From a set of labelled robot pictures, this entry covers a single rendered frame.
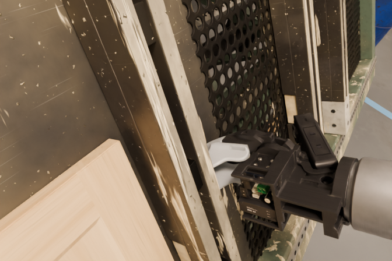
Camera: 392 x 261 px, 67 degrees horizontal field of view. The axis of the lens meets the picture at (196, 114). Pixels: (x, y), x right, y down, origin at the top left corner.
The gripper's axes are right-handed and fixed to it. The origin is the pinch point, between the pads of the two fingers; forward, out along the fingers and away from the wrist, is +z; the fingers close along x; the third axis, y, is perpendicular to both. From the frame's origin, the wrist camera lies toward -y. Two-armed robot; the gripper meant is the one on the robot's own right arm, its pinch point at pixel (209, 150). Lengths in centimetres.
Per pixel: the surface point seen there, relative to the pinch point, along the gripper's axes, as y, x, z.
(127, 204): 15.4, -3.4, 0.4
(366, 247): -108, 151, -2
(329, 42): -61, 5, -1
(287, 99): -33.2, 9.3, 1.4
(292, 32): -32.9, -7.0, -1.7
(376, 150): -199, 145, 6
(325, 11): -61, -4, 0
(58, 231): 22.6, -7.0, 0.3
